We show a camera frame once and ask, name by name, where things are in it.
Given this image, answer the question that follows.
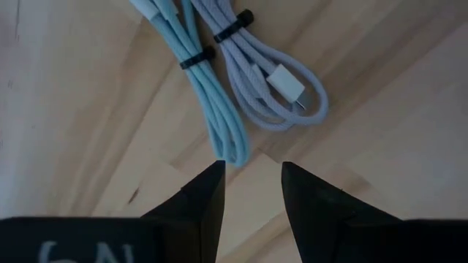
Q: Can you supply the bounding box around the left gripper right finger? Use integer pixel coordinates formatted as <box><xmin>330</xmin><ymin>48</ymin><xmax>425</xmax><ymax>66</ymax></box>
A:
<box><xmin>281</xmin><ymin>161</ymin><xmax>403</xmax><ymax>263</ymax></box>

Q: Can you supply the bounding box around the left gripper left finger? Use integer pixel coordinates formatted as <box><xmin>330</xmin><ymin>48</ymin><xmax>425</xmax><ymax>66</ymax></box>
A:
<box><xmin>140</xmin><ymin>159</ymin><xmax>227</xmax><ymax>263</ymax></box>

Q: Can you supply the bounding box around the light blue USB-C cable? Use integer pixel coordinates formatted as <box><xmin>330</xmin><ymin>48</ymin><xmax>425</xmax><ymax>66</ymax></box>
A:
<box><xmin>128</xmin><ymin>0</ymin><xmax>252</xmax><ymax>169</ymax></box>

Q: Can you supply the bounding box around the lavender USB-C cable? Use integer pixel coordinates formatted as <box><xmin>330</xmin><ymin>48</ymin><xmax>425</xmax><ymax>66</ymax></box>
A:
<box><xmin>189</xmin><ymin>0</ymin><xmax>330</xmax><ymax>133</ymax></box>

